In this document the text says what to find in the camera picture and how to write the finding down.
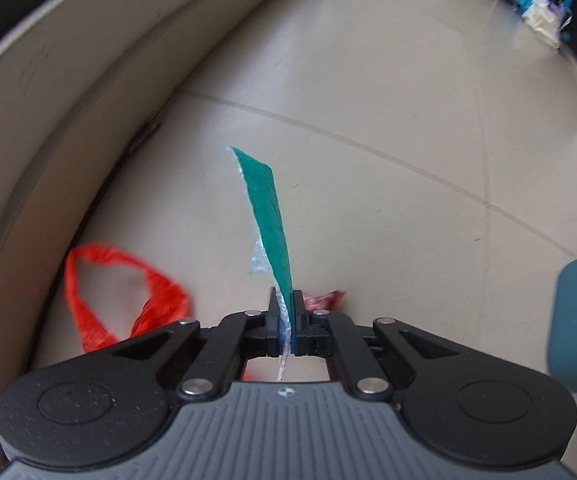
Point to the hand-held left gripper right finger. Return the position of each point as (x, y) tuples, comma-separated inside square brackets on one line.
[(297, 325)]

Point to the red plastic bag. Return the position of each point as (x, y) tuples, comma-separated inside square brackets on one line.
[(88, 300)]

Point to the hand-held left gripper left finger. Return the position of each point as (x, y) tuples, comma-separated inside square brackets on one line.
[(274, 330)]

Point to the green plastic wrapper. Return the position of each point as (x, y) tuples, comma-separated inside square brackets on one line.
[(268, 220)]

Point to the white tote bag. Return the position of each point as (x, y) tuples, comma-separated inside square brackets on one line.
[(543, 20)]

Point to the small red wrapper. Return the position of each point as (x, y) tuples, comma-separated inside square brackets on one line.
[(324, 301)]

